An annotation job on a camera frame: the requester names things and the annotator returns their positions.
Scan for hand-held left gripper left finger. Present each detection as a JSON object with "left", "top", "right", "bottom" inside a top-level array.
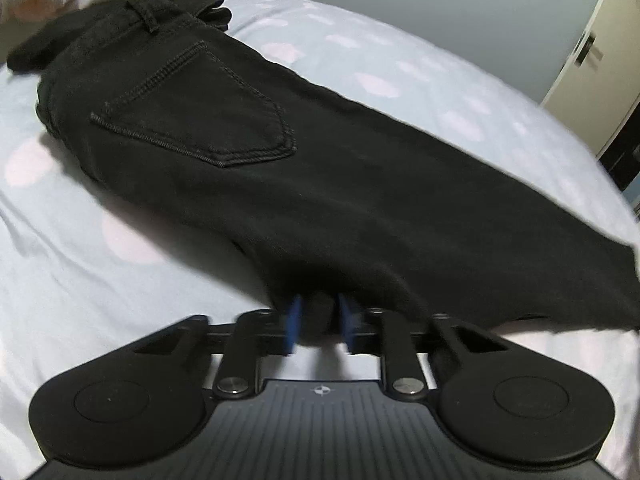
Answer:
[{"left": 132, "top": 294, "right": 305, "bottom": 402}]

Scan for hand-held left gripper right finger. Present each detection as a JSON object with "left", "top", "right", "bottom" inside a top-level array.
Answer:
[{"left": 338, "top": 293, "right": 511, "bottom": 402}]

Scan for black jeans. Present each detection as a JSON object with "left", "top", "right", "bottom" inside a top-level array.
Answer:
[{"left": 7, "top": 0, "right": 640, "bottom": 342}]

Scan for cream door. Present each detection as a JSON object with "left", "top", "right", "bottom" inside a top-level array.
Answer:
[{"left": 542, "top": 0, "right": 640, "bottom": 162}]

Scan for black door handle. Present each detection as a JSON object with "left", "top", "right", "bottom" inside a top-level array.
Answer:
[{"left": 575, "top": 31, "right": 604, "bottom": 69}]

